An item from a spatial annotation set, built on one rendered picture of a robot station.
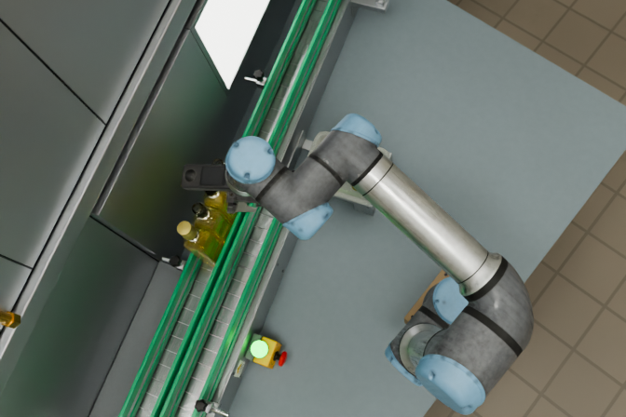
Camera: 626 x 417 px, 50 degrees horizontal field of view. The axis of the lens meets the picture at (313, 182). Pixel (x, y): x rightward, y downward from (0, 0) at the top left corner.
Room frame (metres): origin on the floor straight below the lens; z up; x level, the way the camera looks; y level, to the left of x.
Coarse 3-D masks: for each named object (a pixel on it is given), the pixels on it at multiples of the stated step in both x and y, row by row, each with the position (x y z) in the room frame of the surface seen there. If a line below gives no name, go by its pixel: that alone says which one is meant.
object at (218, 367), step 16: (272, 224) 0.58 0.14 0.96; (272, 240) 0.55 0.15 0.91; (256, 272) 0.48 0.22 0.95; (256, 288) 0.45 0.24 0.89; (240, 304) 0.41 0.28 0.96; (240, 320) 0.39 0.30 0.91; (224, 352) 0.32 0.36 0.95; (224, 368) 0.29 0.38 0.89; (208, 384) 0.26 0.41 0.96; (192, 416) 0.20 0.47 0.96
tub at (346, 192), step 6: (324, 132) 0.82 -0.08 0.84; (318, 138) 0.81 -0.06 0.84; (312, 144) 0.80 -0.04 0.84; (318, 144) 0.80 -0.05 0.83; (312, 150) 0.78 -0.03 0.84; (384, 150) 0.70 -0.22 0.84; (342, 186) 0.67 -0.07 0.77; (348, 186) 0.67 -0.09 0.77; (336, 192) 0.64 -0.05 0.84; (342, 192) 0.66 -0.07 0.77; (348, 192) 0.65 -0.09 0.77; (354, 192) 0.64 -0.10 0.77; (348, 198) 0.61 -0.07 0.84; (354, 198) 0.60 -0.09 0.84; (360, 198) 0.62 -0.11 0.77; (366, 204) 0.57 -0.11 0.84
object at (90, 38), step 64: (0, 0) 0.77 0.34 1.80; (64, 0) 0.84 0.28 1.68; (128, 0) 0.92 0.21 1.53; (192, 0) 1.01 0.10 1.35; (0, 64) 0.72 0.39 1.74; (64, 64) 0.78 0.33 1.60; (128, 64) 0.86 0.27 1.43; (256, 64) 1.12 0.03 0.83; (0, 128) 0.66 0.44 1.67; (64, 128) 0.71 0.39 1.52; (128, 128) 0.76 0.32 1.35; (0, 192) 0.59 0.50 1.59; (64, 192) 0.64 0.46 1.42; (192, 192) 0.79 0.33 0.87; (0, 256) 0.52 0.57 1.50; (64, 256) 0.54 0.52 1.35; (128, 256) 0.60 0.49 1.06; (64, 320) 0.46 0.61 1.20; (128, 320) 0.50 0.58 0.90; (0, 384) 0.34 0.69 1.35; (64, 384) 0.36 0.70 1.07
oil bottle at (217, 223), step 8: (208, 208) 0.63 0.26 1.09; (216, 208) 0.63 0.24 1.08; (216, 216) 0.61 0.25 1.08; (224, 216) 0.62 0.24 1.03; (200, 224) 0.60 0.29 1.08; (208, 224) 0.59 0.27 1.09; (216, 224) 0.60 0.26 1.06; (224, 224) 0.61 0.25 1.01; (216, 232) 0.59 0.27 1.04; (224, 232) 0.60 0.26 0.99; (224, 240) 0.58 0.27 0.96
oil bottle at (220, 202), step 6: (222, 192) 0.66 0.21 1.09; (204, 198) 0.66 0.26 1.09; (210, 198) 0.65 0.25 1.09; (216, 198) 0.65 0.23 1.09; (222, 198) 0.64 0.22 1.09; (204, 204) 0.66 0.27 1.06; (210, 204) 0.64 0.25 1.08; (216, 204) 0.64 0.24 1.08; (222, 204) 0.63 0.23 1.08; (222, 210) 0.63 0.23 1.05; (228, 216) 0.63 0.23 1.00; (234, 216) 0.63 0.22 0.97
